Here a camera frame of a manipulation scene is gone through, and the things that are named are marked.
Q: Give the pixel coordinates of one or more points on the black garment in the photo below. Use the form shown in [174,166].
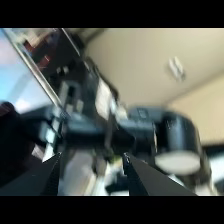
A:
[13,143]

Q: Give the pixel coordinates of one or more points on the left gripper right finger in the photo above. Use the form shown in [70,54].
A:
[150,181]

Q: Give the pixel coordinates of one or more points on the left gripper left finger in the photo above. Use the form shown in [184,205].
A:
[40,180]

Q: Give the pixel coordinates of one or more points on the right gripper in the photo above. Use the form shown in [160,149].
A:
[133,130]

